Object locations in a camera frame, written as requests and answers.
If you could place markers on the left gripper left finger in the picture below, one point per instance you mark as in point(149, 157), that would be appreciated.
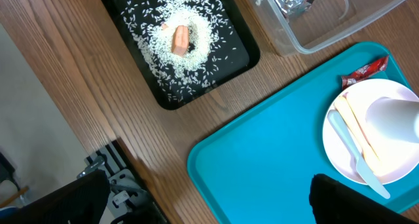
point(81, 201)

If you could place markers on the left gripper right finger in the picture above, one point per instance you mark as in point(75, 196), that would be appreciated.
point(333, 202)

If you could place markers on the white paper cup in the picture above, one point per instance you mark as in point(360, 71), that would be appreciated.
point(396, 119)

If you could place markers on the red sauce packet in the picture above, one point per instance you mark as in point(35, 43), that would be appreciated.
point(365, 72)

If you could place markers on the orange food cube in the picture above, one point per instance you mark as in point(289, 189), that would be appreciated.
point(180, 41)

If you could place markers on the white rice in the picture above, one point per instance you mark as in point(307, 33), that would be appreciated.
point(152, 23)

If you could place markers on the light grey plastic knife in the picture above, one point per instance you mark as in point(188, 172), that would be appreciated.
point(338, 124)

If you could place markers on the pink round plate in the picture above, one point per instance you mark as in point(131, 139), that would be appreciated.
point(397, 158)

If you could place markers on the teal plastic tray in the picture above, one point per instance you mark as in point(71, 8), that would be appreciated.
point(259, 167)

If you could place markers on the yellow plastic fork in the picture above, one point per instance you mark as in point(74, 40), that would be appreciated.
point(342, 106)

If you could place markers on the clear plastic bin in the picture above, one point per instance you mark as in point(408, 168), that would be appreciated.
point(323, 24)

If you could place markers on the black plastic tray bin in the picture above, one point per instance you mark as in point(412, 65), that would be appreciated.
point(241, 49)

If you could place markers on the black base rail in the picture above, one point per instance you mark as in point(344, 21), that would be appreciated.
point(130, 201)

